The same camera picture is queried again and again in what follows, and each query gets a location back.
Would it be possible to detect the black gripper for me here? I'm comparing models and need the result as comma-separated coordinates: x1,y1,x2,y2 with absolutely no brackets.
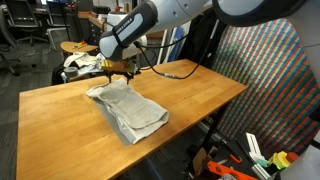
105,68,134,85

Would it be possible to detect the white woven towel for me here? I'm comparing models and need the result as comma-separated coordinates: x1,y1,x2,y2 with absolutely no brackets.
85,78,170,145

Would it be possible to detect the crumpled white cloth pile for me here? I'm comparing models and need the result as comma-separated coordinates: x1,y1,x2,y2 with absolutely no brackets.
63,51,105,77

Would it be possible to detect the small yellow red tool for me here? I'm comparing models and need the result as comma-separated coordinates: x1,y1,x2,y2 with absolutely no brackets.
72,40,88,50

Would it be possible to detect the round wooden side table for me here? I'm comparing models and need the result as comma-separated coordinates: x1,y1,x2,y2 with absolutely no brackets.
60,41,99,55

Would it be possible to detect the black equipment case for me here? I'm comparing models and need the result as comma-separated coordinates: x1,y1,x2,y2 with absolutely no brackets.
92,5,111,16

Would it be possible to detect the black table leg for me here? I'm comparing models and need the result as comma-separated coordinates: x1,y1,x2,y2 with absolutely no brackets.
199,103,231,158

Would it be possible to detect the small open cardboard box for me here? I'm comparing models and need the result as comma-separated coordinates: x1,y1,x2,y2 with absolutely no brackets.
192,146,218,174

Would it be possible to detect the black tool board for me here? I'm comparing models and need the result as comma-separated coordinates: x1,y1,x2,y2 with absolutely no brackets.
199,131,281,180

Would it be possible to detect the orange spirit level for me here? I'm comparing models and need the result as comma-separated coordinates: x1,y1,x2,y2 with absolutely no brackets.
206,160,259,180

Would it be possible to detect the white aluminium extrusion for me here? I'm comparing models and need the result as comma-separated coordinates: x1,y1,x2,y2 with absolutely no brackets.
245,132,268,163
251,162,273,180

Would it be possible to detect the multicolour patterned backdrop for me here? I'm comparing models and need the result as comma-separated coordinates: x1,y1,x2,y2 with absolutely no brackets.
209,18,320,158

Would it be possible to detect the yellow green plastic part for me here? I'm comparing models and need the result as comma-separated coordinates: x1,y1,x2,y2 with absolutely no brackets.
268,150,292,170

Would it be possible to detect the orange red cap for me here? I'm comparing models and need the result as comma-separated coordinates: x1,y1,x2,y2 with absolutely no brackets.
285,151,300,164

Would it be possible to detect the white plastic bucket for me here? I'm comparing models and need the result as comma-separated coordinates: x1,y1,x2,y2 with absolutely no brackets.
278,143,320,180

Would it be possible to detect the grey duct tape roll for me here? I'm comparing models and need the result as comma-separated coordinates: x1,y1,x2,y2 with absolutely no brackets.
63,66,80,80

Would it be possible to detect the black cable with grey connector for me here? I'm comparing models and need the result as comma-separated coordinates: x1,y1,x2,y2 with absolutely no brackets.
133,18,221,81

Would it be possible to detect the silver metal rail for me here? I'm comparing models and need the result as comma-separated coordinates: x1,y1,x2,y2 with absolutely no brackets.
196,121,231,144

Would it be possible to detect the clamp with orange handle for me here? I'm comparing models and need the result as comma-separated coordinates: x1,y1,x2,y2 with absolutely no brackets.
229,153,243,164

